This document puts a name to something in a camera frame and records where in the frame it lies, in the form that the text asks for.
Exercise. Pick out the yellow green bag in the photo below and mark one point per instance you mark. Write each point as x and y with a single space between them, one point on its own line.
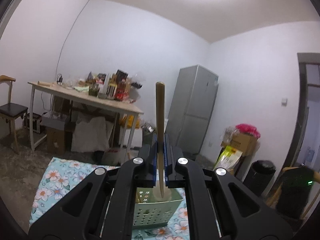
227 158

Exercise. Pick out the large cardboard box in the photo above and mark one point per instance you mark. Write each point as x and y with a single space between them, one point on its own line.
243 143

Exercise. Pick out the red bottle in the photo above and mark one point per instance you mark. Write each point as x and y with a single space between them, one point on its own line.
121 90

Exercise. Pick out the green utensil holder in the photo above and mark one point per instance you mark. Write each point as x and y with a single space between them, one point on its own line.
150 215

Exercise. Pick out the black charger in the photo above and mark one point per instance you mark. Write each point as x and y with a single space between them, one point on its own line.
59 78

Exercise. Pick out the metal appliance box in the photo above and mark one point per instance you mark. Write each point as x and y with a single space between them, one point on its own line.
33 123

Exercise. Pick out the light switch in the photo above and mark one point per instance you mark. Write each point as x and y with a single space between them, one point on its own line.
284 101

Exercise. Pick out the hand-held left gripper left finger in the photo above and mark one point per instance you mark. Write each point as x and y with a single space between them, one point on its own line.
140 170

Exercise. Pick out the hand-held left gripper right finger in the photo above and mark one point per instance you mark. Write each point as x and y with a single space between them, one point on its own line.
175 170

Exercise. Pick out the white sack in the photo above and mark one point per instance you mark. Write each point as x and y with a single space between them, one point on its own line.
91 135

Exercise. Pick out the blue floral blanket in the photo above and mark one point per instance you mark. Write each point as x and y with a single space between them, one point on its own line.
57 180

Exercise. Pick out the green jar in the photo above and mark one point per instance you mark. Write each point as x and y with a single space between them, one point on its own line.
94 90

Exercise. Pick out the small cardboard box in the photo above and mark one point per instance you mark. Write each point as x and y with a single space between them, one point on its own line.
56 141

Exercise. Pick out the dark doorway frame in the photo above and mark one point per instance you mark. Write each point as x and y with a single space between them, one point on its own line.
301 92

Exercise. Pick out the clear plastic bag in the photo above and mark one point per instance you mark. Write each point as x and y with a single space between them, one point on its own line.
229 135

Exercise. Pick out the wooden chair black seat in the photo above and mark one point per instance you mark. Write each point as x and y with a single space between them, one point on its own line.
12 110

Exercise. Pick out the black box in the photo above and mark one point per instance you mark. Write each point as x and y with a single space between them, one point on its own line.
122 75

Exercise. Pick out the wooden chopstick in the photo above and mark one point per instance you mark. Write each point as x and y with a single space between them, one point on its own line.
139 197
160 105

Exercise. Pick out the grey refrigerator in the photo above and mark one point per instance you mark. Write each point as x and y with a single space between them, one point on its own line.
192 105

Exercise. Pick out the wooden table white legs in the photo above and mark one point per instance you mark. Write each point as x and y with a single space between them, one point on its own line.
100 101

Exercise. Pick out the black trash can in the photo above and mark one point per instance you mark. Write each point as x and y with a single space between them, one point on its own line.
260 177

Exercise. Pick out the yellow plastic bag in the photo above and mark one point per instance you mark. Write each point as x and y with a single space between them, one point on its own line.
128 122

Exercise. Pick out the pink bundle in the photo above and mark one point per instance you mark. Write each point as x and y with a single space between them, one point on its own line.
247 130

